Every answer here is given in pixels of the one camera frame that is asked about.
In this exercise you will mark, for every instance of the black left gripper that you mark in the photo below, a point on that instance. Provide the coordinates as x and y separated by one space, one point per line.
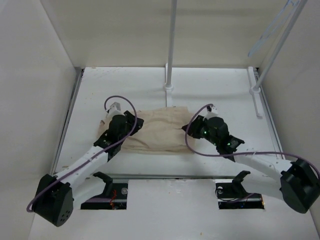
130 119

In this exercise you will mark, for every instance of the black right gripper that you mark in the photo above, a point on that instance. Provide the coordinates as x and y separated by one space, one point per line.
194 127

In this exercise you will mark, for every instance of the beige trousers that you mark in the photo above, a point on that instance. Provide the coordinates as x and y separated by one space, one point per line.
161 133

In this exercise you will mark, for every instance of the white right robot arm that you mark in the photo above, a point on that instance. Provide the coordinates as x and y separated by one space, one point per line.
297 183

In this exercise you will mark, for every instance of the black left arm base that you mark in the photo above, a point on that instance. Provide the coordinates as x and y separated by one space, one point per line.
113 197

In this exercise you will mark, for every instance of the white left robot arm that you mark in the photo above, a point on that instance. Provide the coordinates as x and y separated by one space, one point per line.
58 195

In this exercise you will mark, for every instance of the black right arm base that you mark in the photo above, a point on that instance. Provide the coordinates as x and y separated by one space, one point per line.
231 194

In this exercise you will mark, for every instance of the white centre rack pole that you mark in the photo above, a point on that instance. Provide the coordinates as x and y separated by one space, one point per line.
169 65

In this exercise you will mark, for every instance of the white rack pole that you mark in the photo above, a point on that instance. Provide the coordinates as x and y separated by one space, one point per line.
286 30
169 65

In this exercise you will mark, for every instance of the white right rack pole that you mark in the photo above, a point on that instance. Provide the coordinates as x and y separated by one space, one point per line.
286 30

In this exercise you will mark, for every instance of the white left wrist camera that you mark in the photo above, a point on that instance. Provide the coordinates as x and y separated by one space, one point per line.
114 109

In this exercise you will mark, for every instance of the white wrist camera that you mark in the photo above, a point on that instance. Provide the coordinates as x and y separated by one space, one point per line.
212 112
114 109

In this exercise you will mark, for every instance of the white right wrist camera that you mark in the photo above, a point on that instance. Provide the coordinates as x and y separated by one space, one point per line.
212 112

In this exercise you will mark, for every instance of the aluminium front frame rail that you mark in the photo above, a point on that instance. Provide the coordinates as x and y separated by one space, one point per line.
166 176

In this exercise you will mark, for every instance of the aluminium frame rail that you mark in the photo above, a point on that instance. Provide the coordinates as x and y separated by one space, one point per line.
166 176
74 93
262 132

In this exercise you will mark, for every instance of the aluminium left frame rail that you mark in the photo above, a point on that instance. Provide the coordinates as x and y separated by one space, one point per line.
74 93

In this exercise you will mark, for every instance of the aluminium right frame rail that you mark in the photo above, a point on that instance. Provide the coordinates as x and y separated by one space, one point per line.
262 132

